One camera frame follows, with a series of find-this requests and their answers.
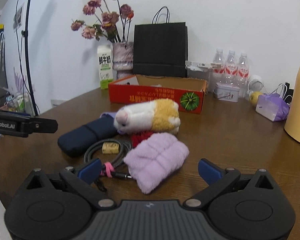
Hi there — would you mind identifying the navy blue zip pouch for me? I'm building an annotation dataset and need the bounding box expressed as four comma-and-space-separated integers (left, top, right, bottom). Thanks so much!
57, 118, 118, 158

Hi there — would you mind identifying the black braided cable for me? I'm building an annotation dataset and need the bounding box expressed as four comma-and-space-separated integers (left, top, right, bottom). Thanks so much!
83, 139, 134, 193

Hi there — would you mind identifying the white yellow plush toy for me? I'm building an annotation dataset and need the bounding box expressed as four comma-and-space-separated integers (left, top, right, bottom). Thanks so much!
114, 99, 181, 148

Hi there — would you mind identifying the small beige cracker piece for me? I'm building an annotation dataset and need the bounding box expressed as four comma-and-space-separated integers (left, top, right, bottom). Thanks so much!
102, 142, 120, 154

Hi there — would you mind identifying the lavender cloth under pouch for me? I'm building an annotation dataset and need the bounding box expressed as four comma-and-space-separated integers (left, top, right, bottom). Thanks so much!
100, 112, 117, 120

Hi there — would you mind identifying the red cardboard fruit box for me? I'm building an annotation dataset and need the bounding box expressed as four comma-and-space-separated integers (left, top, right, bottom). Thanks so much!
108, 75, 207, 114

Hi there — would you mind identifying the floral tin box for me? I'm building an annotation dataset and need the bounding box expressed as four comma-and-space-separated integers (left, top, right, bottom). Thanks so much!
213, 83, 239, 102

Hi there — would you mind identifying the yellow green apple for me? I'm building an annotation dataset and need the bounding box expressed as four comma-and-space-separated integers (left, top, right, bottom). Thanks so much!
249, 91, 263, 107

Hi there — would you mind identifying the purple tissue packet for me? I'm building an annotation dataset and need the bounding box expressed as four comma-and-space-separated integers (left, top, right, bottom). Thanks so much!
255, 93, 290, 122

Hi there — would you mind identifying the clear plastic food container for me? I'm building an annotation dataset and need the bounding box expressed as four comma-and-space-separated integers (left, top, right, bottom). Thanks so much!
186, 66, 211, 92

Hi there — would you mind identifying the clear water bottle left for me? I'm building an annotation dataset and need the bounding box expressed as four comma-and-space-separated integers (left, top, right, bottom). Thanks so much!
212, 48, 225, 85

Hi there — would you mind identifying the clear water bottle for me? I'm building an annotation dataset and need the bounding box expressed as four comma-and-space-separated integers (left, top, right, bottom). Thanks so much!
224, 50, 238, 85
237, 53, 249, 98
212, 48, 225, 85

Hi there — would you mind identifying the small white desk fan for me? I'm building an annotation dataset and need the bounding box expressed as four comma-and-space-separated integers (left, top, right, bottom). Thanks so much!
247, 75, 264, 96

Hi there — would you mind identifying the clear water bottle middle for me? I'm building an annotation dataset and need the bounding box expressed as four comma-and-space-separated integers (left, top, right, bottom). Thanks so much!
224, 50, 238, 85

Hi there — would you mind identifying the clear water bottle right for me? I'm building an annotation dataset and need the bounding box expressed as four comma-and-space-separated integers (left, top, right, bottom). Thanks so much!
237, 53, 249, 98

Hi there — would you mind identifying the flat white orange carton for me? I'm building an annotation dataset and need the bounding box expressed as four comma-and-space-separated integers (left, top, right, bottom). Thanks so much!
185, 61, 222, 72

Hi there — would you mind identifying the white green milk carton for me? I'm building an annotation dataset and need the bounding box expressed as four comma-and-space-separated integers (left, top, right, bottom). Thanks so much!
97, 45, 114, 89

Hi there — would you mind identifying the purple marbled vase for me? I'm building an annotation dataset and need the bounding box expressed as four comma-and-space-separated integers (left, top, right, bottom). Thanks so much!
113, 42, 134, 80

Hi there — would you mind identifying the black paper shopping bag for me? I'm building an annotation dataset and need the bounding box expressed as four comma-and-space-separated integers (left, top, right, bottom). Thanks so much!
133, 6, 188, 77

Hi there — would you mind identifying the black light stand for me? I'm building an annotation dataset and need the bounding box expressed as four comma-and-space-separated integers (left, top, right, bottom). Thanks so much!
21, 0, 40, 116

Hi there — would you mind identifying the dried pink rose bouquet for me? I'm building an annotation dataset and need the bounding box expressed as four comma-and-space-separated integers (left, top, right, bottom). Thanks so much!
70, 0, 134, 43

